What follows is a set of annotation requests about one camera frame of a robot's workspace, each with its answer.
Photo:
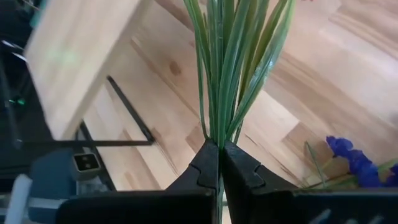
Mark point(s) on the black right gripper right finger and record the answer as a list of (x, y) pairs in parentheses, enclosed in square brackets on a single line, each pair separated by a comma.
[(280, 208)]

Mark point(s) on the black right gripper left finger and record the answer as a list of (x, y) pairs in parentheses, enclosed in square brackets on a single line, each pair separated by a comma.
[(140, 208)]

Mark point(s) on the purple artificial flower bunch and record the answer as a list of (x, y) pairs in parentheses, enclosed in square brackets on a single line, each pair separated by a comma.
[(357, 161)]

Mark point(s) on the red artificial flower bunch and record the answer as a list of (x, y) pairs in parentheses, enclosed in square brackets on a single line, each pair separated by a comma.
[(231, 62)]

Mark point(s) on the grey table-level camera box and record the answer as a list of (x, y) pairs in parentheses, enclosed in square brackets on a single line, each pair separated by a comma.
[(86, 165)]

